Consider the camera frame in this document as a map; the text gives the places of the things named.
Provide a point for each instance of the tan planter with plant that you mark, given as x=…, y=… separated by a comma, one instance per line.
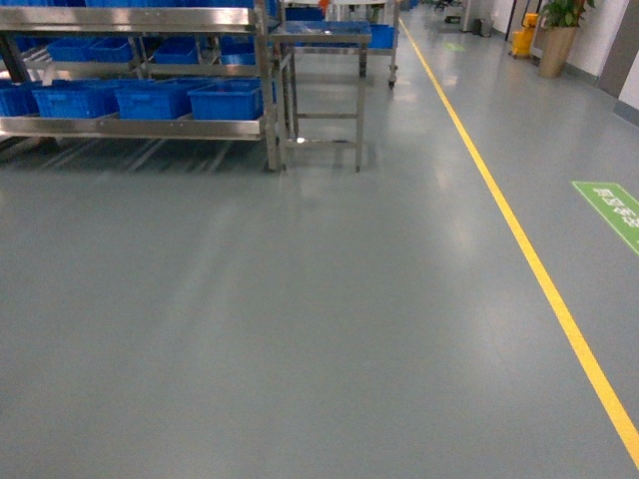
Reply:
x=560, y=20

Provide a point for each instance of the blue bin with red bags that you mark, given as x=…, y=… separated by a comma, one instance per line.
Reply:
x=234, y=100

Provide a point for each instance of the stainless steel shelf rack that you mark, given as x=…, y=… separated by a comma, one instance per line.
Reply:
x=133, y=24

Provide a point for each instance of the grey trash can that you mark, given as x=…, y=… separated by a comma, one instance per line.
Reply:
x=486, y=27

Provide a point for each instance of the small stainless steel table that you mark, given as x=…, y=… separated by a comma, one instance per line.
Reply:
x=321, y=83

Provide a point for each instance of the yellow mop bucket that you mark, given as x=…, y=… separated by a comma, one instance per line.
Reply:
x=523, y=38

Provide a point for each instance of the blue plastic bin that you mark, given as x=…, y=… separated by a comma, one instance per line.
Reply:
x=80, y=99
x=166, y=100

